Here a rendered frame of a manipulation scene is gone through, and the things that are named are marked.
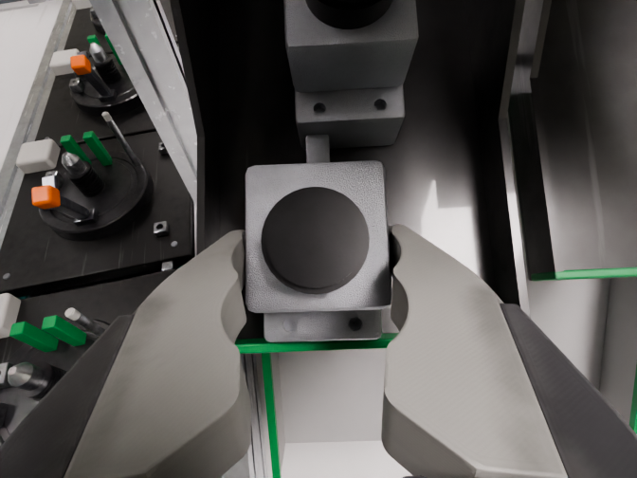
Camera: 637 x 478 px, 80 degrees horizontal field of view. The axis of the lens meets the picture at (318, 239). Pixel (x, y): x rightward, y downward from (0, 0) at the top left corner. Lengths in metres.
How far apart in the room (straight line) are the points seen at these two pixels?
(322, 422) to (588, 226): 0.25
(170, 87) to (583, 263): 0.21
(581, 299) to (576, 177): 0.17
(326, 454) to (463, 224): 0.37
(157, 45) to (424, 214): 0.13
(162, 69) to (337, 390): 0.26
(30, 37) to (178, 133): 1.13
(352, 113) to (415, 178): 0.05
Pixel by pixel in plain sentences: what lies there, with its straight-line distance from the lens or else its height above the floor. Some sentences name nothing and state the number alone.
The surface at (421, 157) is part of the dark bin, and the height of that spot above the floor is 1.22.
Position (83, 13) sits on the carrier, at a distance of 1.06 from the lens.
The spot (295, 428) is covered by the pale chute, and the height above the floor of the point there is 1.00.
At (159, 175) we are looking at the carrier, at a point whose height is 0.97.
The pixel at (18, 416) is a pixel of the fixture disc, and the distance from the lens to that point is 0.47.
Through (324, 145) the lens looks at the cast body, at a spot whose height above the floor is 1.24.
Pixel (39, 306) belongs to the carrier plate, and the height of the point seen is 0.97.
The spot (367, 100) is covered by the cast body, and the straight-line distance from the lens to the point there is 0.16.
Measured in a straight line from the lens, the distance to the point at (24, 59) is 1.25.
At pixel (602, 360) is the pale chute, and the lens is 0.41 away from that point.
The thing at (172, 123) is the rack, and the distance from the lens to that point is 0.21.
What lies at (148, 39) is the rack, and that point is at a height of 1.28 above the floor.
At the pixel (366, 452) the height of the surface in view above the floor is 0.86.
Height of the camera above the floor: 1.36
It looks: 57 degrees down
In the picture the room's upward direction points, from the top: 6 degrees counter-clockwise
